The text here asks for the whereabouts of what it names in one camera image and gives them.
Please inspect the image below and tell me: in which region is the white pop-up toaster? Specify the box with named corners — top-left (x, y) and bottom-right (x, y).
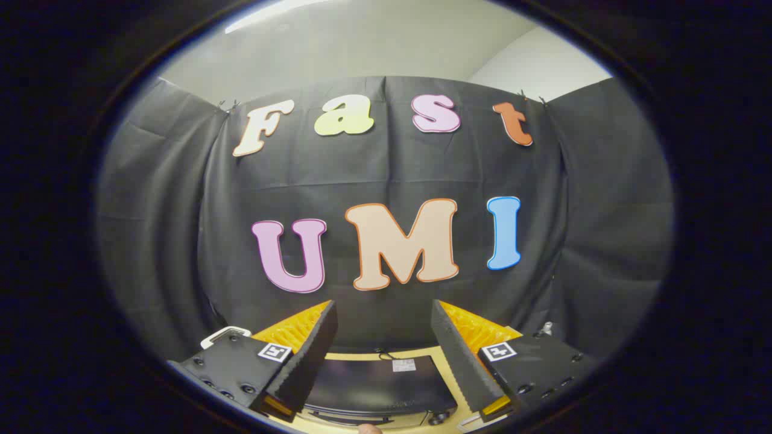
top-left (200, 326), bottom-right (252, 350)

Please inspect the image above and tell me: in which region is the black backdrop cloth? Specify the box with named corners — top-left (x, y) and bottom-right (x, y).
top-left (96, 75), bottom-right (675, 362)

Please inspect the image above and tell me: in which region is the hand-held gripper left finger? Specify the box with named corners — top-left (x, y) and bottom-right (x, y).
top-left (168, 300), bottom-right (338, 423)

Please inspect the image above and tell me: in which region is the black toaster oven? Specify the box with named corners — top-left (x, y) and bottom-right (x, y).
top-left (303, 354), bottom-right (458, 426)

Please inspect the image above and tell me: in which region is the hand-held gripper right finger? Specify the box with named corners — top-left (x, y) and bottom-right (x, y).
top-left (431, 300), bottom-right (598, 423)

